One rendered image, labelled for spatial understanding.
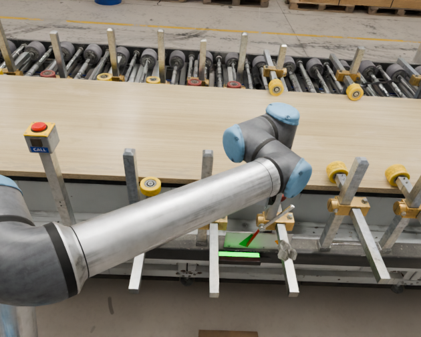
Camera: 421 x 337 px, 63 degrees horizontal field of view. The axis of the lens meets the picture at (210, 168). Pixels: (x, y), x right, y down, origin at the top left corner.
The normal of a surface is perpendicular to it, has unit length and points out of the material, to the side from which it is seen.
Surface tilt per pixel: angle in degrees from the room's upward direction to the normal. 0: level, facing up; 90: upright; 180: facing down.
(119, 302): 0
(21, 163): 0
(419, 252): 0
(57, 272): 53
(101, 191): 90
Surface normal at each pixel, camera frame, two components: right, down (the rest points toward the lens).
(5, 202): 0.53, -0.81
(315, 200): 0.00, 0.65
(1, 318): 0.39, 0.59
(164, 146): 0.07, -0.75
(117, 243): 0.56, 0.01
